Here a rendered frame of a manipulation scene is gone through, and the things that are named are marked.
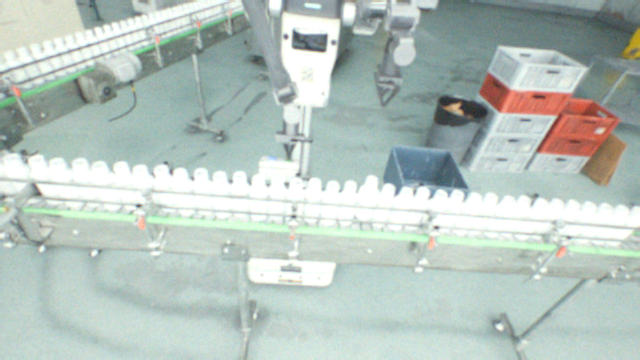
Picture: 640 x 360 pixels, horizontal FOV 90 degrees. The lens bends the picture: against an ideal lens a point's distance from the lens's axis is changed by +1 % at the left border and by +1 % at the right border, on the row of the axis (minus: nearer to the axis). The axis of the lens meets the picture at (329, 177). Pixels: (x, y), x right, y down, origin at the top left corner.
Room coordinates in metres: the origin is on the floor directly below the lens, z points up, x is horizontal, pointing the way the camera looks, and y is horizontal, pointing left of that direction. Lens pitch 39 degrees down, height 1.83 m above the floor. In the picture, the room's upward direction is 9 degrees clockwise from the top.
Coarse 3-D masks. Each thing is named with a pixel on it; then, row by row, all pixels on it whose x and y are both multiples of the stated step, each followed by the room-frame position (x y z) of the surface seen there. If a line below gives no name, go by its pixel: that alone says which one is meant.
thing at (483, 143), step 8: (480, 128) 2.78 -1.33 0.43; (480, 136) 2.75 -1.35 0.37; (488, 136) 2.67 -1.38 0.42; (496, 136) 2.68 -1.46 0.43; (504, 136) 2.70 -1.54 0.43; (512, 136) 2.72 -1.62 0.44; (520, 136) 2.74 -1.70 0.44; (528, 136) 2.76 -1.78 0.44; (536, 136) 2.78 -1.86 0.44; (472, 144) 2.79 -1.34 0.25; (480, 144) 2.69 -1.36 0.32; (488, 144) 2.69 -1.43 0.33; (496, 144) 2.71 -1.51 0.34; (504, 144) 2.72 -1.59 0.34; (512, 144) 2.74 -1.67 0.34; (520, 144) 2.76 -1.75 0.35; (528, 144) 2.78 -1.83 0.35; (536, 144) 2.79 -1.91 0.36; (480, 152) 2.67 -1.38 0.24; (488, 152) 2.69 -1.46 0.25; (496, 152) 2.71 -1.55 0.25; (504, 152) 2.73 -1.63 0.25; (512, 152) 2.75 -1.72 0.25; (520, 152) 2.77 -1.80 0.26; (528, 152) 2.79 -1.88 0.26
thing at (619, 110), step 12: (600, 60) 4.39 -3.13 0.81; (612, 60) 4.40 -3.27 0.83; (624, 60) 4.41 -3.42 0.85; (636, 60) 4.45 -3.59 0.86; (588, 72) 4.50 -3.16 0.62; (624, 72) 3.99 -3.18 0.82; (636, 72) 4.02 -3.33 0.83; (636, 96) 4.61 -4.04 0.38; (612, 108) 4.41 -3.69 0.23; (624, 108) 4.48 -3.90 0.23; (624, 120) 4.05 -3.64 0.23; (636, 120) 4.11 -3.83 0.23
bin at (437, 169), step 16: (400, 160) 1.42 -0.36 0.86; (416, 160) 1.43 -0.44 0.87; (432, 160) 1.44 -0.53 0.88; (448, 160) 1.42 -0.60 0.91; (384, 176) 1.39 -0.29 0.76; (400, 176) 1.17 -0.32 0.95; (416, 176) 1.43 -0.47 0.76; (432, 176) 1.44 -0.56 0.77; (448, 176) 1.35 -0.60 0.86; (432, 192) 1.13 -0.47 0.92; (448, 192) 1.14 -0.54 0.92; (464, 192) 1.14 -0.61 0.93
